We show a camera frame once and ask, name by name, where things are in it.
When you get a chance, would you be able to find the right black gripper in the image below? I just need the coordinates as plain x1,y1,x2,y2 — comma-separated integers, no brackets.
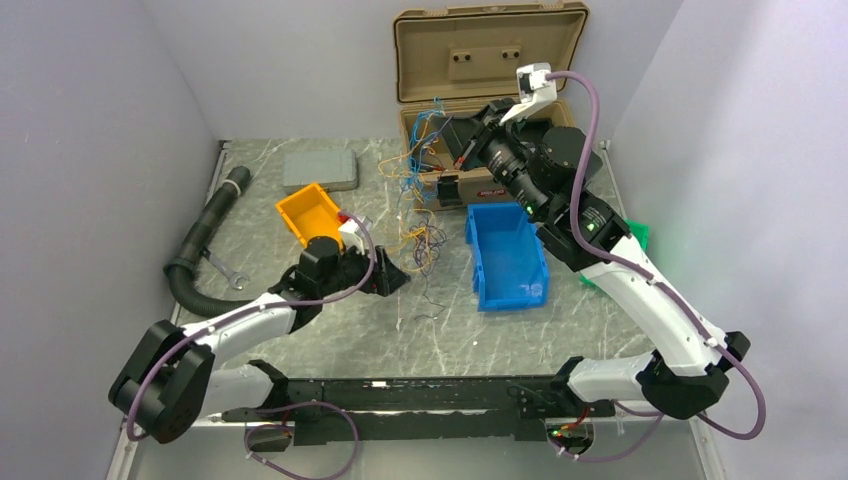
432,97,548,219

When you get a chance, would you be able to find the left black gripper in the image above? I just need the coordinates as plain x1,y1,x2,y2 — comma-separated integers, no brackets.
319,238,410,297

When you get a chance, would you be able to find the purple thin cable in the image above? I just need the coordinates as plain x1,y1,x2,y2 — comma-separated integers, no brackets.
397,115,452,321

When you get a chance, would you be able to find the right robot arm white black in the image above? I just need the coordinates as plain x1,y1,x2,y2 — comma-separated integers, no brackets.
432,98,750,420

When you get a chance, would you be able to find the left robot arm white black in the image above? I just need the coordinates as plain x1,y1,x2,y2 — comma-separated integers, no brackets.
108,237,411,444

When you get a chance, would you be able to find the tan open toolbox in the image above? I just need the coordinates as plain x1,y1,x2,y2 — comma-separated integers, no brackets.
392,1,590,211

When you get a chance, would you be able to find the black tray in toolbox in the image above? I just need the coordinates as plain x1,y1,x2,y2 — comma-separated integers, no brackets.
519,119,554,144

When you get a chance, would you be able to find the orange plastic bin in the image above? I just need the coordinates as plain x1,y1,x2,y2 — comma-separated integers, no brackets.
275,183,343,247

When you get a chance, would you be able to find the grey plastic case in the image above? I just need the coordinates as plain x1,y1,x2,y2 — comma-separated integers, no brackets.
282,148,359,195

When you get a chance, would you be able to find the blue plastic bin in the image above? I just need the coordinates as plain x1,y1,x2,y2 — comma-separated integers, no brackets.
465,202,550,312

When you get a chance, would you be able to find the silver wrench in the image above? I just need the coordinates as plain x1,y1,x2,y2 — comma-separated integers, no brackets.
201,247,250,291

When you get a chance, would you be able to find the green plastic bin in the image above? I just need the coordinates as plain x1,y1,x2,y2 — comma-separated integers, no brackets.
579,219,650,288

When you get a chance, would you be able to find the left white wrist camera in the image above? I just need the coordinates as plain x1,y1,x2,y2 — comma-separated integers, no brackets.
338,211,373,256

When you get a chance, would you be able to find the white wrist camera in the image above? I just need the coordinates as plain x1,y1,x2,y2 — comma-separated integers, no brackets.
500,62,558,125
338,211,373,256

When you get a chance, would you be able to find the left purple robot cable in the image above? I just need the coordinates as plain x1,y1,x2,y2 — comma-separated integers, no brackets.
125,211,379,480

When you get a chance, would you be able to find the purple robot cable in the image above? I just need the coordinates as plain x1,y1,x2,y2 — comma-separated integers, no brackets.
546,70,768,464
125,211,379,480

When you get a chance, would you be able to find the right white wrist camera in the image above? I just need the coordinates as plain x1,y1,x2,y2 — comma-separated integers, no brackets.
500,62,558,125

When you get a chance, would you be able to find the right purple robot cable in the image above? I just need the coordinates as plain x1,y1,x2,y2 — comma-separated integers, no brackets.
546,70,768,464

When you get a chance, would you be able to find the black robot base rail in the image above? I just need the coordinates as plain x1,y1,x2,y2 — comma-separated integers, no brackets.
222,374,615,446

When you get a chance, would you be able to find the black corrugated hose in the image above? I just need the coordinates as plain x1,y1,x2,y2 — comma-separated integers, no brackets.
163,165,252,318

